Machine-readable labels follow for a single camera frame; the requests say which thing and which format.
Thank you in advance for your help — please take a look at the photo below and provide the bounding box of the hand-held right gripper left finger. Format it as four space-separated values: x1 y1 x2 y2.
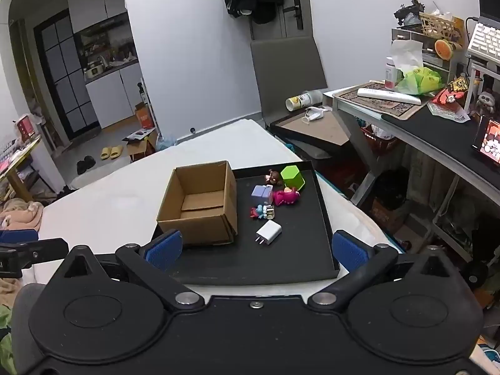
58 230 206 313

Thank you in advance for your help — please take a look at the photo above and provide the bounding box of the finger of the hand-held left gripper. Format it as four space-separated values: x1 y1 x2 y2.
0 228 70 280

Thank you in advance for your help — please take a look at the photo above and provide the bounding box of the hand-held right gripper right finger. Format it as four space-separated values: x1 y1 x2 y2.
308 230 454 313

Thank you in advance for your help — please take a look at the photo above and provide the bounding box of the brown cardboard box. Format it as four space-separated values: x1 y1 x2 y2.
156 160 239 247

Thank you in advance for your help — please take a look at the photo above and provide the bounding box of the black tray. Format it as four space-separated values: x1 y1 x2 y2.
150 160 341 287

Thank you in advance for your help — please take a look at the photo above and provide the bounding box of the white charger plug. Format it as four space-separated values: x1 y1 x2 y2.
255 220 283 247

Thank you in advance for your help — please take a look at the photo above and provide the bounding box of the pink figurine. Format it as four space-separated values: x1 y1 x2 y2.
272 187 301 206

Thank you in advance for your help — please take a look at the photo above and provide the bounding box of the purple cube toy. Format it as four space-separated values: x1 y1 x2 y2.
251 184 274 206

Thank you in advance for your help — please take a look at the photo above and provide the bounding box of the pink blanket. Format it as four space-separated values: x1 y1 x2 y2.
0 198 44 232

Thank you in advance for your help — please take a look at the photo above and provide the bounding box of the black bag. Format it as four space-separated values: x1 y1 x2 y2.
373 168 411 212

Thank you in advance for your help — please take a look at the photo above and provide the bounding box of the yellow side table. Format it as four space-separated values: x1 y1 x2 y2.
0 135 43 202

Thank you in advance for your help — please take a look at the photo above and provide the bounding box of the green hexagonal container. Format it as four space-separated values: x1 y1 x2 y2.
280 165 306 190

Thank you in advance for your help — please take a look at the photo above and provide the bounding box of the open cardboard box with papers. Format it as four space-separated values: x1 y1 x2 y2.
122 128 159 163

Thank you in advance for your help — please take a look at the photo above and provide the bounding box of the red basket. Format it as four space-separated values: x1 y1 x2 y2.
361 123 395 155

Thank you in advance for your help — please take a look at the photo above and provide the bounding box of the orange box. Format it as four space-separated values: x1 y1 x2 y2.
135 102 155 129

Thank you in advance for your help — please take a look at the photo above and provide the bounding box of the black desk mat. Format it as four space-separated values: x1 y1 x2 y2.
381 102 500 173

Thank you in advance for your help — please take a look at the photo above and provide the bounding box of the white face mask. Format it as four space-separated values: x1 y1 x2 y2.
305 106 333 123

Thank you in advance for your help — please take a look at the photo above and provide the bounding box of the patterned mat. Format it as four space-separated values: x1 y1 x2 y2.
336 83 428 120

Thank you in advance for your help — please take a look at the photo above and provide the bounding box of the paper cup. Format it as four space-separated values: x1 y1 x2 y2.
285 94 309 112

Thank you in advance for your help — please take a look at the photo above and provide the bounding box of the white kitchen cabinet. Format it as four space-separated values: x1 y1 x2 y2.
85 62 145 129

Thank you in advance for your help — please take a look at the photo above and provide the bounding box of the white remote control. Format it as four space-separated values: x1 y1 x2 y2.
357 88 423 105

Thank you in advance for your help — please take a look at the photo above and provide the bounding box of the black glass door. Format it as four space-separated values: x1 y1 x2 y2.
33 10 101 141

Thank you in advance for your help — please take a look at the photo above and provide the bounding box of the red snack packet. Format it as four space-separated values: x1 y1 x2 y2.
427 88 471 123

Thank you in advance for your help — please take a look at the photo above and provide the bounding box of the lit tablet screen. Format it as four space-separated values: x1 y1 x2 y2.
472 115 500 165

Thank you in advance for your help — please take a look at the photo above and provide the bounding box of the white pill bottle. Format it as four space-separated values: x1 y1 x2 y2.
385 58 403 90

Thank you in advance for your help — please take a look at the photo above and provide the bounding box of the green plastic bag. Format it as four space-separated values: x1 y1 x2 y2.
396 67 444 96

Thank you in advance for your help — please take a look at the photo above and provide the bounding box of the small animal figurine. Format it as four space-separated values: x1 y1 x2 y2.
477 91 498 113

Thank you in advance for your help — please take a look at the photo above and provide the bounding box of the white tissue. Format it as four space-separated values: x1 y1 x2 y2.
391 40 424 73

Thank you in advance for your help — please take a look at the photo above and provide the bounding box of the grey drawer organizer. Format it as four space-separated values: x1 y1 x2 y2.
392 27 465 83

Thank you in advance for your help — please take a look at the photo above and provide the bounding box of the orange plush toy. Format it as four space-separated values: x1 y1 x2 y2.
435 39 459 60

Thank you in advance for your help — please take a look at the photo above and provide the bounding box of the wicker basket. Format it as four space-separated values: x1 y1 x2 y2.
420 12 465 42

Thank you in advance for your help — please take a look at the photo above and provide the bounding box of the black model figure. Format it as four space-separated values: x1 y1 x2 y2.
394 2 426 24

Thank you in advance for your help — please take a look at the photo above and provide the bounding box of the white keyboard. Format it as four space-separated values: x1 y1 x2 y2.
467 22 500 63

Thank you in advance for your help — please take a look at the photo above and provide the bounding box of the black door handle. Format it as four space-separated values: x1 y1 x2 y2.
283 0 304 30

